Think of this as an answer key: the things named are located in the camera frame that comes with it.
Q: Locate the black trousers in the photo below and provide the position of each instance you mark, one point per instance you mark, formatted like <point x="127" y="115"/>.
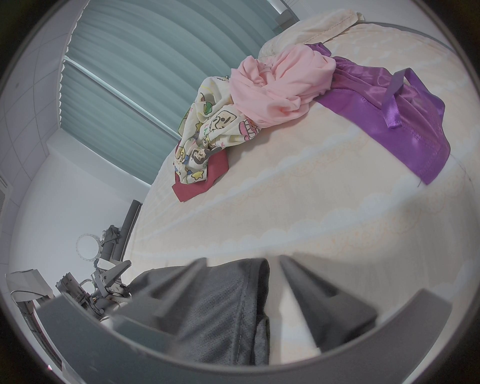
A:
<point x="225" y="300"/>

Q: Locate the bed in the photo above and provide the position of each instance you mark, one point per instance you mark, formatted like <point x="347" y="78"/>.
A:
<point x="337" y="225"/>

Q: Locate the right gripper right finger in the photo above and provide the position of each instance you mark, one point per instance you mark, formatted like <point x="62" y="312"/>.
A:
<point x="337" y="318"/>

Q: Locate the purple satin garment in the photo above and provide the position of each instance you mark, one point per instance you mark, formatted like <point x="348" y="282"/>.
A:
<point x="412" y="127"/>

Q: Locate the red garment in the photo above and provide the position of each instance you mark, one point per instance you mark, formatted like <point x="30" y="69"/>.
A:
<point x="202" y="180"/>

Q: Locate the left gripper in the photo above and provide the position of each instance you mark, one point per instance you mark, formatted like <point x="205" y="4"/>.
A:
<point x="75" y="290"/>

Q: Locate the white printed pyjama top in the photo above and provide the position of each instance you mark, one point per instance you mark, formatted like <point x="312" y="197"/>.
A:
<point x="210" y="123"/>

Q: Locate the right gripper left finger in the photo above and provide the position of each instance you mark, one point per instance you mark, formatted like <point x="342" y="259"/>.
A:
<point x="161" y="326"/>

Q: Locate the cream pillow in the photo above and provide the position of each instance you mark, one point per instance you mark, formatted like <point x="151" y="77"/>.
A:
<point x="318" y="30"/>

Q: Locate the blue-green curtain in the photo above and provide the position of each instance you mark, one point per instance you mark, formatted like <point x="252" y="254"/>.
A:
<point x="168" y="45"/>
<point x="112" y="123"/>

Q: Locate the pink garment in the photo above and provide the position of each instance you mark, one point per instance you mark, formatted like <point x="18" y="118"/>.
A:
<point x="285" y="86"/>

